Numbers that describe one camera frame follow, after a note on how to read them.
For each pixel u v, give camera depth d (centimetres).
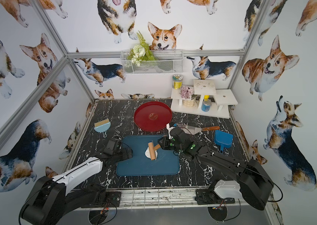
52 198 41
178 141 62
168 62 93
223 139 96
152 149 86
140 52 78
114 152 69
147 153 88
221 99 101
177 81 103
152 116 110
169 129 74
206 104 106
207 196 74
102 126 104
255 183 41
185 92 96
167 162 87
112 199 74
